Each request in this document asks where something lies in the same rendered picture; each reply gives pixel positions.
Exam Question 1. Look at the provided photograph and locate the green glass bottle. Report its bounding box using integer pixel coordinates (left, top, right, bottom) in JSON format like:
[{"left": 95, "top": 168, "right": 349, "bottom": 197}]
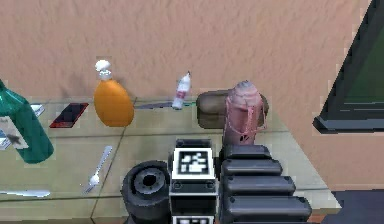
[{"left": 0, "top": 79, "right": 55, "bottom": 165}]

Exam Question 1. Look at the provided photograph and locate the silver knife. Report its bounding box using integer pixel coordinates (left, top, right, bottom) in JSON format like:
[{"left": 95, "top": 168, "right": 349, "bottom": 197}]
[{"left": 0, "top": 189, "right": 52, "bottom": 198}]

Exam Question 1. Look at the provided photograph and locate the white blue card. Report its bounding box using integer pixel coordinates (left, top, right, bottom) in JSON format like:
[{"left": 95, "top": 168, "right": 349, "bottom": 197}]
[{"left": 30, "top": 103, "right": 46, "bottom": 118}]

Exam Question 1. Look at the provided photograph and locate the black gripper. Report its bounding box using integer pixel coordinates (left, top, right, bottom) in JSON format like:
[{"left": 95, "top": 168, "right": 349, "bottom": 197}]
[{"left": 120, "top": 160, "right": 172, "bottom": 224}]

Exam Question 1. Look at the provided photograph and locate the small white pink bottle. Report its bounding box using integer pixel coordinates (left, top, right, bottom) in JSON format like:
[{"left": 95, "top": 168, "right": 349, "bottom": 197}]
[{"left": 171, "top": 70, "right": 192, "bottom": 111}]

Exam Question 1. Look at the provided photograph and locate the pink kettle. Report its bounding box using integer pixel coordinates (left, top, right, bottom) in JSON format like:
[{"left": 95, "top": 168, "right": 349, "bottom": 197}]
[{"left": 222, "top": 79, "right": 268, "bottom": 146}]

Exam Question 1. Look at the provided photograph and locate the silver fork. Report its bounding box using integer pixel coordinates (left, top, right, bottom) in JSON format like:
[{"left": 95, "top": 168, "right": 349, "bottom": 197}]
[{"left": 82, "top": 145, "right": 114, "bottom": 195}]

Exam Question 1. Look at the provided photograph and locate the brown bread loaf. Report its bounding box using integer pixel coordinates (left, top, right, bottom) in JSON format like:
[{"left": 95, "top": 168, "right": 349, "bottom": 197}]
[{"left": 195, "top": 89, "right": 270, "bottom": 131}]

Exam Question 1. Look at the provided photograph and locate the black red-edged phone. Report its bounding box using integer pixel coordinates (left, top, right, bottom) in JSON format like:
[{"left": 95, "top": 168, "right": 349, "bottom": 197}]
[{"left": 49, "top": 102, "right": 90, "bottom": 129}]

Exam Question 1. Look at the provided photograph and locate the grey spatula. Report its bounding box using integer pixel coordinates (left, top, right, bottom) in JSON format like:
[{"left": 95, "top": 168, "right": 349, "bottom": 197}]
[{"left": 134, "top": 101, "right": 196, "bottom": 111}]

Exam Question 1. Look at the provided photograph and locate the orange bottle with white cap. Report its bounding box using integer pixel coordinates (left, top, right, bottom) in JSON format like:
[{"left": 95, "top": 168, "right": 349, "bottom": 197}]
[{"left": 93, "top": 59, "right": 135, "bottom": 128}]

